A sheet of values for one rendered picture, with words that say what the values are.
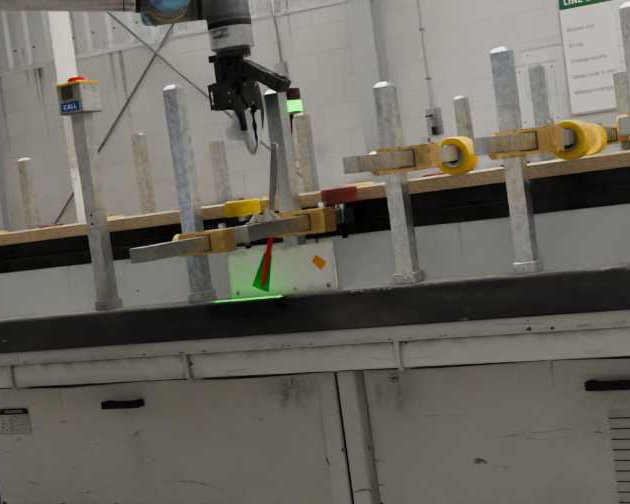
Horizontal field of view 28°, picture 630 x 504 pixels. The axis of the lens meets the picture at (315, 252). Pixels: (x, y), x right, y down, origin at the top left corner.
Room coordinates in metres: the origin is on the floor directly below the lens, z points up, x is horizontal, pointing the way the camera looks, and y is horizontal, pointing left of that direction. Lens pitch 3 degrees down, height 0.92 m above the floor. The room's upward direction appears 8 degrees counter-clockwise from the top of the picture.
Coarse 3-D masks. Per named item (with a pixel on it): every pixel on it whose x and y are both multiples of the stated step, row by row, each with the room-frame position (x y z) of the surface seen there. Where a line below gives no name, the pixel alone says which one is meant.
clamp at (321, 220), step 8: (320, 208) 2.55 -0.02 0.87; (328, 208) 2.57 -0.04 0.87; (280, 216) 2.60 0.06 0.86; (288, 216) 2.59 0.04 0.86; (312, 216) 2.56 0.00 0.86; (320, 216) 2.55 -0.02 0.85; (328, 216) 2.56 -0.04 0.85; (312, 224) 2.56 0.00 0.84; (320, 224) 2.55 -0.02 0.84; (328, 224) 2.56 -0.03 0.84; (296, 232) 2.58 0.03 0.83; (304, 232) 2.57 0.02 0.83; (312, 232) 2.56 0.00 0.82; (320, 232) 2.55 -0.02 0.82
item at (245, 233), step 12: (300, 216) 2.54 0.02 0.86; (336, 216) 2.67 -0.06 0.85; (348, 216) 2.71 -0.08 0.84; (240, 228) 2.36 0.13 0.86; (252, 228) 2.37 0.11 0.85; (264, 228) 2.41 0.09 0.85; (276, 228) 2.45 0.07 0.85; (288, 228) 2.49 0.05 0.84; (300, 228) 2.53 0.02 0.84; (240, 240) 2.37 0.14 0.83; (252, 240) 2.37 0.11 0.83
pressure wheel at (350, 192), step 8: (320, 192) 2.72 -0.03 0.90; (328, 192) 2.69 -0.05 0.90; (336, 192) 2.68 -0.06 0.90; (344, 192) 2.68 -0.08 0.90; (352, 192) 2.69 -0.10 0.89; (328, 200) 2.69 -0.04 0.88; (336, 200) 2.68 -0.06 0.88; (344, 200) 2.68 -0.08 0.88; (352, 200) 2.69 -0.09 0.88; (344, 224) 2.72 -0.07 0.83; (344, 232) 2.72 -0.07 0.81
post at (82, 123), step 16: (80, 128) 2.84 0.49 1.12; (80, 144) 2.85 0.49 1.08; (96, 144) 2.87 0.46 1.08; (80, 160) 2.85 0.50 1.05; (96, 160) 2.86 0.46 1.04; (80, 176) 2.85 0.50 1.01; (96, 176) 2.85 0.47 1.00; (96, 192) 2.85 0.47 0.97; (96, 208) 2.84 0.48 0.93; (96, 224) 2.84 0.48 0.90; (96, 240) 2.84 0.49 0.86; (96, 256) 2.85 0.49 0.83; (112, 256) 2.87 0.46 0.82; (96, 272) 2.85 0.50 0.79; (112, 272) 2.86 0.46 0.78; (96, 288) 2.85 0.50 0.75; (112, 288) 2.85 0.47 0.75; (96, 304) 2.85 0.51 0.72; (112, 304) 2.84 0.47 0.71
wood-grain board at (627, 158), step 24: (528, 168) 2.55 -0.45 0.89; (552, 168) 2.53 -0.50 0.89; (576, 168) 2.50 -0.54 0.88; (600, 168) 2.48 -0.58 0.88; (312, 192) 3.32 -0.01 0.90; (360, 192) 2.74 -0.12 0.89; (384, 192) 2.71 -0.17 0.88; (144, 216) 3.03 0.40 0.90; (168, 216) 3.00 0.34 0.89; (216, 216) 2.93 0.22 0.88; (0, 240) 3.26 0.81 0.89; (24, 240) 3.22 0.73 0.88
